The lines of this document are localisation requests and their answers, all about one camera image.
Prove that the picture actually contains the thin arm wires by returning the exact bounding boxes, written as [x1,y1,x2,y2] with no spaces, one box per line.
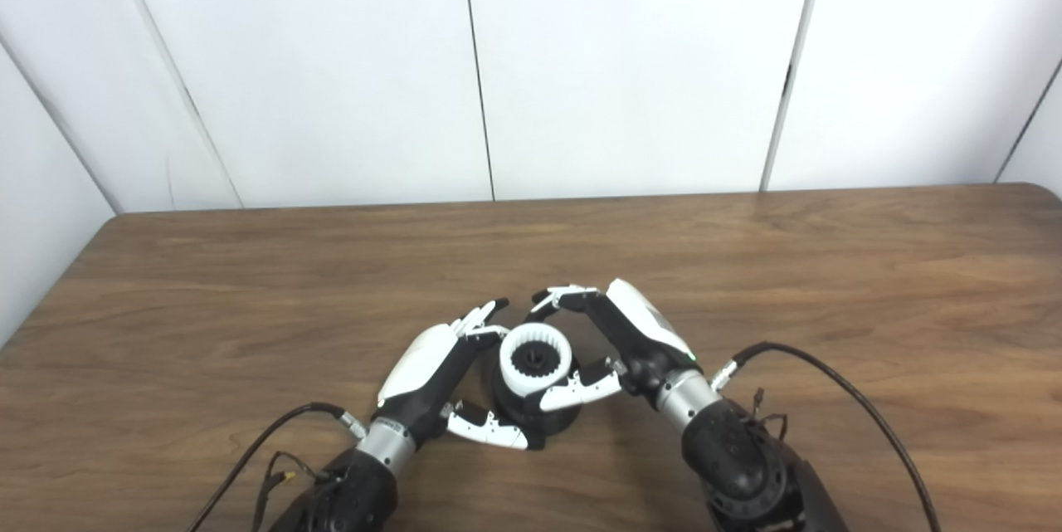
[253,451,326,530]
[747,387,791,443]

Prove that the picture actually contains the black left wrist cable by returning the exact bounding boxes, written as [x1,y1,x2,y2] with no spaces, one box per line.
[187,403,368,532]

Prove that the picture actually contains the thin left arm wires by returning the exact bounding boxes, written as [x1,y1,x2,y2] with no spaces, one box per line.
[253,451,326,530]

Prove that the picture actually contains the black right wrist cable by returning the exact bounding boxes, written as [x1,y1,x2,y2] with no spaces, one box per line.
[709,341,943,532]

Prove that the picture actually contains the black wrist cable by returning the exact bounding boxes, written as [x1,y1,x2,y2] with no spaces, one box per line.
[709,341,943,532]
[187,403,368,532]

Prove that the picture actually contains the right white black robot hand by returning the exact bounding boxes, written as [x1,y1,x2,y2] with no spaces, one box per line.
[524,278,699,412]

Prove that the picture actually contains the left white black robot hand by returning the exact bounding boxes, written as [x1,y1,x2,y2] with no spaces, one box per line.
[375,298,532,451]

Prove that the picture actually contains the round black plastic part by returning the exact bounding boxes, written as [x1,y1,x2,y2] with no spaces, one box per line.
[490,345,583,443]

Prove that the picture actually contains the thin right arm wires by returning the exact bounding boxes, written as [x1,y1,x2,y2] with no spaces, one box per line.
[747,387,791,443]

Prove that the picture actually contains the white toothed plastic ring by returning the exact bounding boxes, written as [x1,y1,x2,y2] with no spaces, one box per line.
[499,322,575,398]

